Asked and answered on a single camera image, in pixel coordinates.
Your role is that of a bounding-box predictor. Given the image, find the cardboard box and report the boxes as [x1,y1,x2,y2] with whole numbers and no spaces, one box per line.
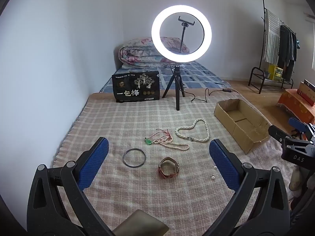
[214,99,271,155]

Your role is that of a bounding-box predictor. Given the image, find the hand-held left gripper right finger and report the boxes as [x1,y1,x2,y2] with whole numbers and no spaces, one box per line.
[209,139,291,236]

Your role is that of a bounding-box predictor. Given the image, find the black clothes rack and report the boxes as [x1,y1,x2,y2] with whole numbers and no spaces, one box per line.
[248,0,299,94]

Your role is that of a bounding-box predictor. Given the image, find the black tripod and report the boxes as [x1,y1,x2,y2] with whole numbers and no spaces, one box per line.
[162,64,186,111]

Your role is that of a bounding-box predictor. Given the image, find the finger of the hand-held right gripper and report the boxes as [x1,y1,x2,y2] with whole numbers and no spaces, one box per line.
[268,125,287,143]
[288,117,309,134]

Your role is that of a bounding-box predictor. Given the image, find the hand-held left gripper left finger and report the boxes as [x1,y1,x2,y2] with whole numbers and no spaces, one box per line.
[27,137,116,236]

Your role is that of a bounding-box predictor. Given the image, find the folded floral quilt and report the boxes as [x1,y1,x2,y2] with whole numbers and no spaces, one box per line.
[119,37,190,69]

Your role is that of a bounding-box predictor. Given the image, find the striped hanging cloth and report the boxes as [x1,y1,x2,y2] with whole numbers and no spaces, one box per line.
[265,9,281,64]

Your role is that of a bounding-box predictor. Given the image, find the window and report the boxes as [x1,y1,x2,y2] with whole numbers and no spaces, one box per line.
[310,17,315,69]

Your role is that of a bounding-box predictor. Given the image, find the black snack bag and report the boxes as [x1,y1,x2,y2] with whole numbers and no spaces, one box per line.
[112,70,160,103]

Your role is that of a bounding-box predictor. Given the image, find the olive flat object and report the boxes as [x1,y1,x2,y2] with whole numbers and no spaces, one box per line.
[112,209,170,236]

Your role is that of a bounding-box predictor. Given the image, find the white ring light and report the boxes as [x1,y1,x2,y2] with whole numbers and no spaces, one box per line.
[151,4,212,62]

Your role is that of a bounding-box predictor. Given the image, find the blue patterned bed sheet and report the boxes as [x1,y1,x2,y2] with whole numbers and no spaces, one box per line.
[98,60,233,94]

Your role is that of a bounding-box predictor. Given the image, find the brown leather watch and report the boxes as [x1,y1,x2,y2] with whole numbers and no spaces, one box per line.
[158,157,180,178]

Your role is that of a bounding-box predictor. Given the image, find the yellow box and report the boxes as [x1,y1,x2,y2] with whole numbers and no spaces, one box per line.
[267,64,283,81]

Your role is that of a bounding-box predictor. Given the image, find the black bangle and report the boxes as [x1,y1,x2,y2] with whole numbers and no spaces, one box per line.
[123,148,147,169]

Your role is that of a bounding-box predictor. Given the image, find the orange cloth covered table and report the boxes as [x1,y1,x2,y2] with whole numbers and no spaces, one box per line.
[277,88,315,126]

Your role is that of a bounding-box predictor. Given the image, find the beige box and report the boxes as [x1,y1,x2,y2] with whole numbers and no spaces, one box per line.
[296,82,315,107]

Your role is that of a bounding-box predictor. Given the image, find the beige plaid blanket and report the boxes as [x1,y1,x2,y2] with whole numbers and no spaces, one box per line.
[50,91,296,236]

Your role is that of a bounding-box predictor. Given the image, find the black ring light cable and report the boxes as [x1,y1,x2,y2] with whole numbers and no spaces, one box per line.
[167,59,240,103]

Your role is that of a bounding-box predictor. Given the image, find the thick twisted pearl necklace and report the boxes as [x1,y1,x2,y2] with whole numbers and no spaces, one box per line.
[175,118,210,143]

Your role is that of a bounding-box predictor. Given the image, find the dark hanging clothes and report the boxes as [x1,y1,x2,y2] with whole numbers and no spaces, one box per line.
[278,25,298,74]

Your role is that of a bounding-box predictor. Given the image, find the person's right forearm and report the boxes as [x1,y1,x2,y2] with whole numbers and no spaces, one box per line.
[289,167,304,191]

